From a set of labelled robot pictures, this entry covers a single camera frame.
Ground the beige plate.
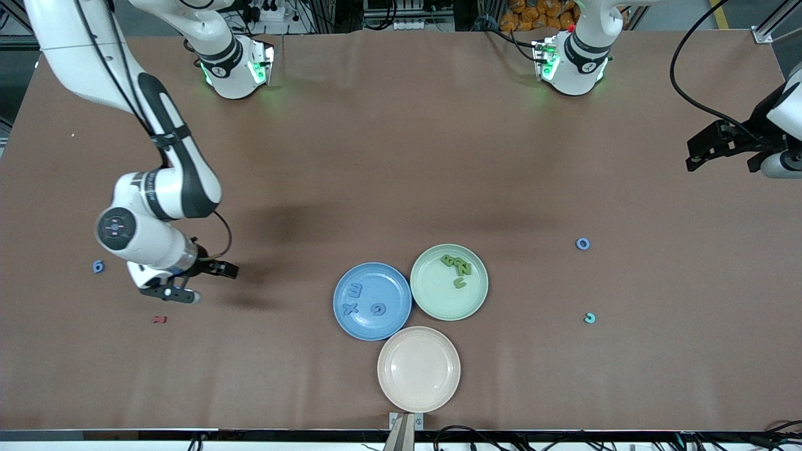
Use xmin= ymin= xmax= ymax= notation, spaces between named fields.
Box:
xmin=377 ymin=326 xmax=461 ymax=413

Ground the brown table cover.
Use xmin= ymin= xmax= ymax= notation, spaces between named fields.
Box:
xmin=0 ymin=28 xmax=802 ymax=433

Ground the aluminium frame profile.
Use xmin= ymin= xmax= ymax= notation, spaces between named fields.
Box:
xmin=752 ymin=0 xmax=802 ymax=44

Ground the metal bracket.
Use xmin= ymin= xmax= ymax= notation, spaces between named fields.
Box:
xmin=383 ymin=412 xmax=424 ymax=451

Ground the bag of oranges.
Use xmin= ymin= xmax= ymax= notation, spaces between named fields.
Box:
xmin=499 ymin=0 xmax=580 ymax=32

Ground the blue plate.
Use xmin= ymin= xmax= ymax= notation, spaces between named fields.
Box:
xmin=333 ymin=262 xmax=413 ymax=341

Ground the power strip with black plugs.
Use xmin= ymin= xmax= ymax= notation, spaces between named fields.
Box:
xmin=241 ymin=0 xmax=286 ymax=23

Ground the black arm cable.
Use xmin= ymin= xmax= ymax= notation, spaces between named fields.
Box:
xmin=669 ymin=0 xmax=762 ymax=142
xmin=75 ymin=0 xmax=233 ymax=261

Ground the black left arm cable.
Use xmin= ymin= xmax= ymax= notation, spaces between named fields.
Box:
xmin=669 ymin=0 xmax=762 ymax=142

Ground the green plate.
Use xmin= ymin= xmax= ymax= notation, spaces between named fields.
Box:
xmin=410 ymin=244 xmax=489 ymax=321

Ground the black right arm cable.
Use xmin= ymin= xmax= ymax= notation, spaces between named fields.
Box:
xmin=75 ymin=0 xmax=233 ymax=261

